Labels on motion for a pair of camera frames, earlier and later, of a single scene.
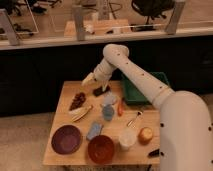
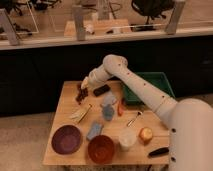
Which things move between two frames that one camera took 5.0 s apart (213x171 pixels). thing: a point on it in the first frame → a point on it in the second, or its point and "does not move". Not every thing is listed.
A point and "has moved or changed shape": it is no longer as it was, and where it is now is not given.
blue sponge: [94, 130] does not move
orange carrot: [120, 108] does not move
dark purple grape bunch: [78, 100] has moved or changed shape
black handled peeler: [154, 153] does not move
